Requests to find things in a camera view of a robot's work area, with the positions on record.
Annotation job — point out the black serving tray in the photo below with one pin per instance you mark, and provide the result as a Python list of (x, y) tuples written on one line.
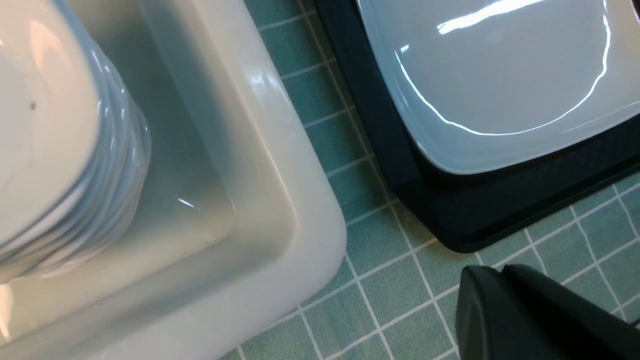
[(468, 213)]

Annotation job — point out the large white square plate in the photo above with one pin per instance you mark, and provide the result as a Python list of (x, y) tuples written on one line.
[(481, 85)]

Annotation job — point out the stack of white bowls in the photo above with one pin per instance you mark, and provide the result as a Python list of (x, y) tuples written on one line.
[(75, 148)]

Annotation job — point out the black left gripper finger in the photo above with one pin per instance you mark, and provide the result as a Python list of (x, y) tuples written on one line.
[(518, 313)]

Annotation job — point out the green checked tablecloth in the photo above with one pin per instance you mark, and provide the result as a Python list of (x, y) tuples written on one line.
[(395, 293)]

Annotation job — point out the large white plastic tub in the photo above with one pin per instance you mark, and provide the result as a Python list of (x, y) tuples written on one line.
[(237, 223)]

